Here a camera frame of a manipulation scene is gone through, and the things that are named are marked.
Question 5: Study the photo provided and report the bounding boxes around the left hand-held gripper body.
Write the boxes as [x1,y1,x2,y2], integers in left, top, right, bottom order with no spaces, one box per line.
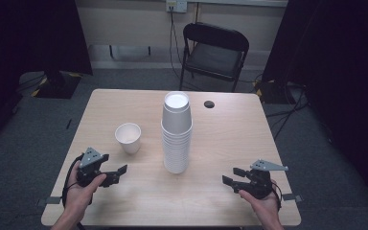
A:
[75,147,121,189]

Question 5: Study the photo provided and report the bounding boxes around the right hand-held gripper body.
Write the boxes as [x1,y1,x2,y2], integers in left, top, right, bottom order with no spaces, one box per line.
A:
[234,158,289,200]

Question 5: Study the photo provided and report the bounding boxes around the black folding chair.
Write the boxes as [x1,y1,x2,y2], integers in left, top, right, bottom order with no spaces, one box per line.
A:
[179,21,250,94]

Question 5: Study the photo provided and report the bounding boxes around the black floor cables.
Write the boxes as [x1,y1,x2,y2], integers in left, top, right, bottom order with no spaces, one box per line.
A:
[264,80,311,142]

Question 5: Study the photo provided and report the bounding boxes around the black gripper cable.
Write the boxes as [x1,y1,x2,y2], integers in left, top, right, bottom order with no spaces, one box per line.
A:
[60,154,85,210]
[269,179,284,213]

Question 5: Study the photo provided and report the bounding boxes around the stack of white cups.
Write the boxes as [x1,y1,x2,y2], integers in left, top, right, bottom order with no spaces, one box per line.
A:
[160,91,194,175]

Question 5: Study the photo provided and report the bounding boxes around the person's left hand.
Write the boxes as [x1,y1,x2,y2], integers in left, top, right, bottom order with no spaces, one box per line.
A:
[64,161,107,219]

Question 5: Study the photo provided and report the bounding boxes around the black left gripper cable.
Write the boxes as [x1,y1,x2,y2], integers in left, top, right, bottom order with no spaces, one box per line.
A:
[60,154,85,210]

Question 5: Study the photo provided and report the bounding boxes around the grey tape strip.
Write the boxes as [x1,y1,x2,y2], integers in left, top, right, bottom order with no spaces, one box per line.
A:
[282,193,304,203]
[36,195,62,207]

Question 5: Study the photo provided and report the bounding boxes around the single white paper cup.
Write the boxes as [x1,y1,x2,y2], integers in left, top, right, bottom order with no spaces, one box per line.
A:
[114,122,143,156]

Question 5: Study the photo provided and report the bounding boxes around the white wall socket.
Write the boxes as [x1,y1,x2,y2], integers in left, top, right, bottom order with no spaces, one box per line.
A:
[166,0,189,14]

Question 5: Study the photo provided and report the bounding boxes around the black curtain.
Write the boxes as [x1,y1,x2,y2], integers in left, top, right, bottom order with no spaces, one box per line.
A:
[262,0,368,212]
[0,0,94,151]

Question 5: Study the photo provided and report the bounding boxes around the black stand base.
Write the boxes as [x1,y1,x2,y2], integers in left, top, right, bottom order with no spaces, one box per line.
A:
[31,70,82,100]

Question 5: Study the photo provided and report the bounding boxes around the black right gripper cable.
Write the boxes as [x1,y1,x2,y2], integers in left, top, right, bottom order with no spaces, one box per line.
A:
[269,179,284,213]

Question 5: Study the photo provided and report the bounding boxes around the black wall socket cable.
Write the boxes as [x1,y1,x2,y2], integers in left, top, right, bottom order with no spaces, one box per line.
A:
[169,11,186,81]

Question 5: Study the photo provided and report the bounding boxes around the person's right hand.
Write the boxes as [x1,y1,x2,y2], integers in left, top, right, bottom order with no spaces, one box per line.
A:
[238,180,282,224]

